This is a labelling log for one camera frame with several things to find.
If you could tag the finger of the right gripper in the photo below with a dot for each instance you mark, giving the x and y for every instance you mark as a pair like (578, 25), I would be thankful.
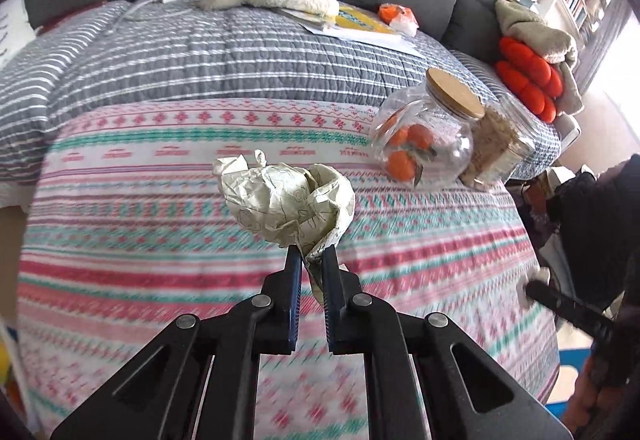
(589, 321)

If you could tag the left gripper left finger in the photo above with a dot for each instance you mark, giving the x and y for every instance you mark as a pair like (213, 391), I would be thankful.
(197, 378)

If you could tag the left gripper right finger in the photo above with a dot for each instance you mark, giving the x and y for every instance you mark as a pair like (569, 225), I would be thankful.
(425, 377)

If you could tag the cream paper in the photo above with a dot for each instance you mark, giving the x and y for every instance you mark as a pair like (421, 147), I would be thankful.
(309, 208)

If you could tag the small white tissue ball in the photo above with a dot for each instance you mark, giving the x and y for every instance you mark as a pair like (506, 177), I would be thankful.
(530, 285)

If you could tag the white trash bin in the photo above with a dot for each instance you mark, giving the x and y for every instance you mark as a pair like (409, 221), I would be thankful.
(19, 419)

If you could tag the patterned red green tablecloth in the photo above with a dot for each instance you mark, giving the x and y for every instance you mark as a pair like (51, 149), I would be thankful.
(147, 211)

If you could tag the glass jar with crackers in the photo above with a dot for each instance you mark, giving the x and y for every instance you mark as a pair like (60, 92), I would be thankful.
(502, 140)

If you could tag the orange tangerine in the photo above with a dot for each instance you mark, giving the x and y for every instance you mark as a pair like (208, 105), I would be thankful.
(399, 137)
(420, 137)
(401, 166)

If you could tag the red orange cushion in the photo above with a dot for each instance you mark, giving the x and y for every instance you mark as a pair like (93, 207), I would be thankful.
(531, 78)

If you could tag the glass jar with cork lid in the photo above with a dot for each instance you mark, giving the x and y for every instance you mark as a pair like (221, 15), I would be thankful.
(447, 107)

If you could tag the beige blanket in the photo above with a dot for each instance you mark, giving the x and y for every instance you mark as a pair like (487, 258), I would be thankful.
(555, 46)

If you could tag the grey striped quilt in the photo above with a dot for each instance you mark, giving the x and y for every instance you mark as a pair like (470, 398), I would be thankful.
(117, 54)

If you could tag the orange white toy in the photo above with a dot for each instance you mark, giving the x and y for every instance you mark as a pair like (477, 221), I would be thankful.
(399, 18)

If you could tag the yellow book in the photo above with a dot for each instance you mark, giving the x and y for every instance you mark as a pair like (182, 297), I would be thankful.
(353, 24)

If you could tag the white deer print pillow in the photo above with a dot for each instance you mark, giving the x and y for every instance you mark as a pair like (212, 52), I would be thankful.
(15, 30)

